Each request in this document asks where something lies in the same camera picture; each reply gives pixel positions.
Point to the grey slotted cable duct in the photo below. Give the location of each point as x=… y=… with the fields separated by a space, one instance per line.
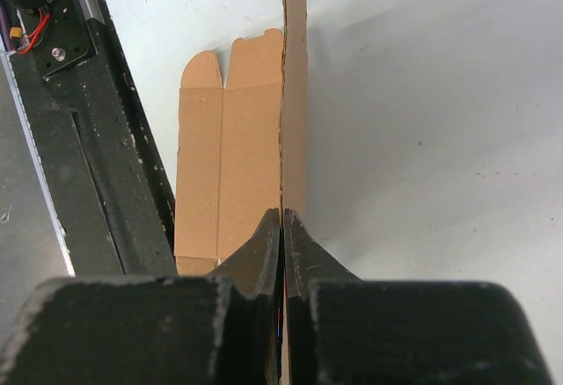
x=60 y=232

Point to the brown cardboard box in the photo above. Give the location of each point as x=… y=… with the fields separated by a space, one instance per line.
x=242 y=151

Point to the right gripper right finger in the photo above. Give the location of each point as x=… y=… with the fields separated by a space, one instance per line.
x=306 y=261

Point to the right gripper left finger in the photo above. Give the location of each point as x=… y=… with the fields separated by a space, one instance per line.
x=248 y=322

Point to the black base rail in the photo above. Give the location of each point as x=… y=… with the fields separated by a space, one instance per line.
x=105 y=175

